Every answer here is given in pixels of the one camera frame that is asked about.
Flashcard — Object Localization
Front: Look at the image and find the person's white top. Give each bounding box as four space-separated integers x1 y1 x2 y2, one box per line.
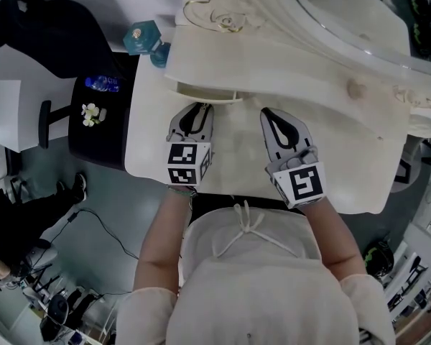
116 204 397 345

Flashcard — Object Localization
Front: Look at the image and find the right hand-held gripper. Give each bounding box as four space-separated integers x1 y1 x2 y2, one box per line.
259 106 328 211

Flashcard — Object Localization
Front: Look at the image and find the person's right hand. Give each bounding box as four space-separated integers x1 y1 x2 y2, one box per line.
277 145 320 173

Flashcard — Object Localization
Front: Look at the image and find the black office chair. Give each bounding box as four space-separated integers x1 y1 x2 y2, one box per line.
0 0 139 173

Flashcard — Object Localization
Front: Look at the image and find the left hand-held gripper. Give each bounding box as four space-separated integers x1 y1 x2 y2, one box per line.
164 101 217 188

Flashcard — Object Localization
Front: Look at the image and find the white artificial flower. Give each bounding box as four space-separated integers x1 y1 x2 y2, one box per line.
80 102 108 128

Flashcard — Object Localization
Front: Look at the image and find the beaded bracelet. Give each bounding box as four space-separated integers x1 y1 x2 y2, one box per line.
166 185 199 198

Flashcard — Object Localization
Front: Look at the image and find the person's left hand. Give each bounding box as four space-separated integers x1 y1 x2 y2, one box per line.
165 129 199 144

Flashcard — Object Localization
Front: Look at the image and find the person's left forearm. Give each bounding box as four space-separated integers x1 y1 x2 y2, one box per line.
131 188 199 295

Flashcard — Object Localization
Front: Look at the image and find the black floor cable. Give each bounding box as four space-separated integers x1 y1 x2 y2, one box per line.
39 208 142 262

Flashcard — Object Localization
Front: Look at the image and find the black camera equipment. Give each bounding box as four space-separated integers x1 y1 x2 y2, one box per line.
38 288 107 341

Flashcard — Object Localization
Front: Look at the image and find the black helmet green print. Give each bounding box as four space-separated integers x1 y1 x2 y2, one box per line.
361 240 397 279
414 22 431 58
410 0 431 25

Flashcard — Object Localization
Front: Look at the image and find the black frame stand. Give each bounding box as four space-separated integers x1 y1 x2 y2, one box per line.
390 157 422 194

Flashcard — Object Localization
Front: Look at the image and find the white ornate dressing table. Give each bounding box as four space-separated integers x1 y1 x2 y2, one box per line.
124 23 414 216

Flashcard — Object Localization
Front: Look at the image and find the white shelving unit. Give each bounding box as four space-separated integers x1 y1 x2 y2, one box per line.
383 221 431 323

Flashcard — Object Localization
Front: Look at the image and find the white plastic tray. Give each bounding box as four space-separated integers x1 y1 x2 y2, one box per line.
166 78 246 106

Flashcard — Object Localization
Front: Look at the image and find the clear plastic water bottle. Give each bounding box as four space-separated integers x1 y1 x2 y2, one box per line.
83 74 121 93

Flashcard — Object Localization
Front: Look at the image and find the person's right forearm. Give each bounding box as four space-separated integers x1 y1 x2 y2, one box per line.
299 197 369 277

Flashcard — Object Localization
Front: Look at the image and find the teal glass perfume bottle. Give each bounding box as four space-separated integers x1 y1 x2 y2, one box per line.
122 19 172 68

